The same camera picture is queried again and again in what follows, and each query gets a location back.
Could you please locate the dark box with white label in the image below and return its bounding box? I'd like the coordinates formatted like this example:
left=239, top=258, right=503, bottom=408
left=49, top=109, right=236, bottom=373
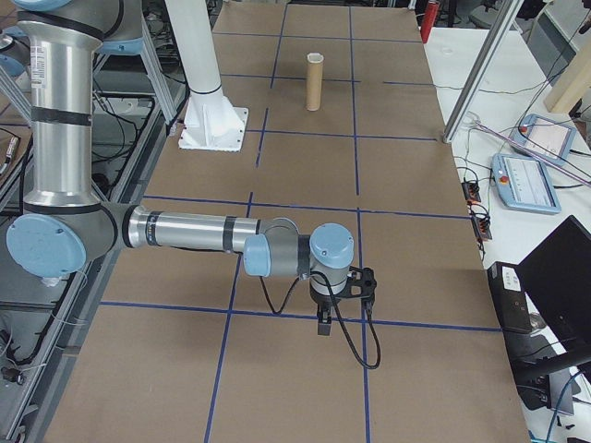
left=487, top=260, right=537, bottom=334

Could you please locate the white side desk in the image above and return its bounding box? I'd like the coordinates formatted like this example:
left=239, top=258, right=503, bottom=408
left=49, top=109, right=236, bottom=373
left=419, top=25, right=591, bottom=443

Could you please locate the brown cardboard shuttlecock tube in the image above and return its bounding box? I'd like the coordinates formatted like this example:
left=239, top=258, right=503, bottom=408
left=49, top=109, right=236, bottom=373
left=304, top=52, right=326, bottom=113

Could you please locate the blue robot teach pendant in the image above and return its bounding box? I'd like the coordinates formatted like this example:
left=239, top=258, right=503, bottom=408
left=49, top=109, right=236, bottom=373
left=510, top=113, right=578, bottom=168
left=489, top=152, right=563, bottom=216

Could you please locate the black monitor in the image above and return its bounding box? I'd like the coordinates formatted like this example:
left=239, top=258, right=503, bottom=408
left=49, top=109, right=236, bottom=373
left=512, top=214, right=591, bottom=352

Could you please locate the white metal mounting plate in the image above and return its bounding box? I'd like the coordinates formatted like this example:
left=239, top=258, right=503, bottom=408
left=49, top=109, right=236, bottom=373
left=163, top=0, right=250, bottom=153

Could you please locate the red cylindrical tube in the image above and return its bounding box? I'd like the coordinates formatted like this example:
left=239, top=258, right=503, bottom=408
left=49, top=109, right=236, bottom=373
left=420, top=0, right=440, bottom=45

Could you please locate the cream coloured beam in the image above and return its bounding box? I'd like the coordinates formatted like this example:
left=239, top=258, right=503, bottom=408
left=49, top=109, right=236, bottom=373
left=543, top=39, right=591, bottom=115

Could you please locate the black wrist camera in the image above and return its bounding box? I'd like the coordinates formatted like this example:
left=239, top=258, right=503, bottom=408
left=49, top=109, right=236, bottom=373
left=344, top=265, right=379, bottom=301

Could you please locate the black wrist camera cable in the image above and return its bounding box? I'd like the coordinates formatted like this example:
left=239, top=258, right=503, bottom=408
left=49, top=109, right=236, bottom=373
left=259, top=269, right=383, bottom=370

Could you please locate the black cable hub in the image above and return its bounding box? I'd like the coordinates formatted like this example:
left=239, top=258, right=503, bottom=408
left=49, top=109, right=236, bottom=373
left=469, top=214, right=494, bottom=244
left=461, top=177, right=484, bottom=207

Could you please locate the aluminium profile post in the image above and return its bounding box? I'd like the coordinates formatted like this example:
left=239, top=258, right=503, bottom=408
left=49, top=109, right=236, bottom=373
left=436, top=0, right=525, bottom=145

